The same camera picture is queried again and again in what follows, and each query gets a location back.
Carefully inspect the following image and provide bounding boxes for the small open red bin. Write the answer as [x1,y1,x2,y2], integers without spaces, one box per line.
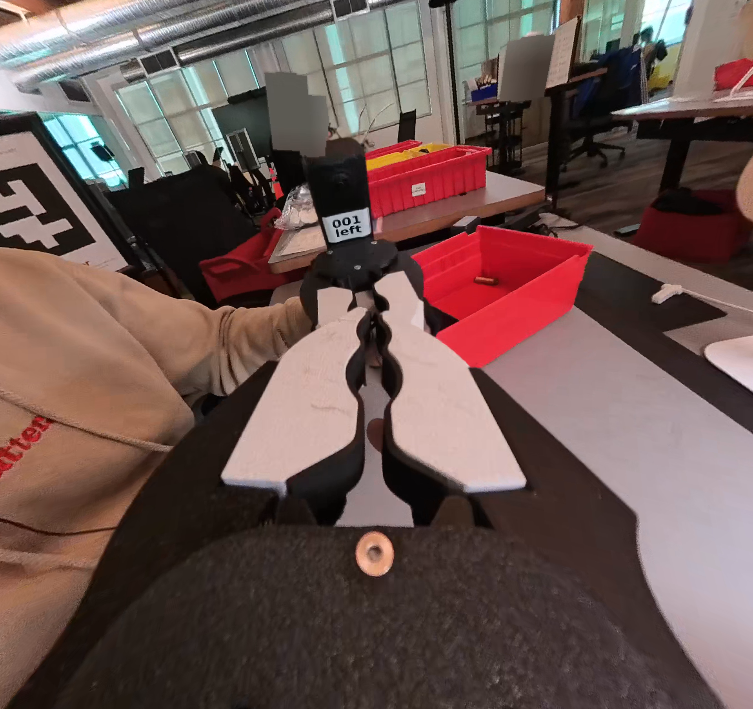
[412,225,594,369]

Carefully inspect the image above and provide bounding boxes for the white paper board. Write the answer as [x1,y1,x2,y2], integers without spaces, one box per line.
[545,15,581,90]

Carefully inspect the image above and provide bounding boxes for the white flat device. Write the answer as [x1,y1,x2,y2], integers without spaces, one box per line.
[704,335,753,393]

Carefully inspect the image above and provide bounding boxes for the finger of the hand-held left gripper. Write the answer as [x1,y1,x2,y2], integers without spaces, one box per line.
[316,285,355,331]
[373,271,427,335]

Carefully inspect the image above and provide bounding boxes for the black screen panel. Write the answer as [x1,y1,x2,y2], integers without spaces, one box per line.
[212,88,275,164]

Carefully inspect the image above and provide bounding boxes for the person's left forearm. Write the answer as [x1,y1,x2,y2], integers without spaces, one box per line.
[176,294,314,399]

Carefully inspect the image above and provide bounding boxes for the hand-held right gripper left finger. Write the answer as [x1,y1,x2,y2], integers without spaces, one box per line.
[220,307,370,524]

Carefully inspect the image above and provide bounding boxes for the dark standing desk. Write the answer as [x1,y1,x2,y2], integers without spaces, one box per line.
[611,96,753,193]

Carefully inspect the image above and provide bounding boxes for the red beanbag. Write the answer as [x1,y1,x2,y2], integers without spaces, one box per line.
[632,188,746,263]

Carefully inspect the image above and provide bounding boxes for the black office chair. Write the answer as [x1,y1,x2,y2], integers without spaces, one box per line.
[560,49,643,172]

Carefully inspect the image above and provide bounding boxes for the silver ventilation duct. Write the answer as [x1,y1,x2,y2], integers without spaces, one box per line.
[0,0,449,77]

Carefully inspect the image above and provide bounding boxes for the person's beige hoodie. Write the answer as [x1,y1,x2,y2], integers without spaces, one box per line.
[0,247,236,704]

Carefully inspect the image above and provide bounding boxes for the clear plastic bag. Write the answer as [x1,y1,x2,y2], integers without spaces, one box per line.
[275,185,320,231]

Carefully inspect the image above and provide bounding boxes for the black floor lamp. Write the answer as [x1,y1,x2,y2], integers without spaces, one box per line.
[428,0,467,146]

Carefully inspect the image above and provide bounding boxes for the grey divider panel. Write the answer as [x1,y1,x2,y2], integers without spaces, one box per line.
[497,33,557,102]

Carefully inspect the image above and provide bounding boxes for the black and white marker board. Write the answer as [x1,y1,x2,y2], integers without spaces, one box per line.
[0,112,131,273]

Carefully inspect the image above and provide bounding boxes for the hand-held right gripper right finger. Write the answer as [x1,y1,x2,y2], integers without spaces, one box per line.
[375,309,528,526]

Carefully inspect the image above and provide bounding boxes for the red bag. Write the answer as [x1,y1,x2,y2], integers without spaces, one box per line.
[200,209,284,308]

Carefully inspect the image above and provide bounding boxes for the large ribbed red tote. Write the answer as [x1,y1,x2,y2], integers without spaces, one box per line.
[366,145,493,218]

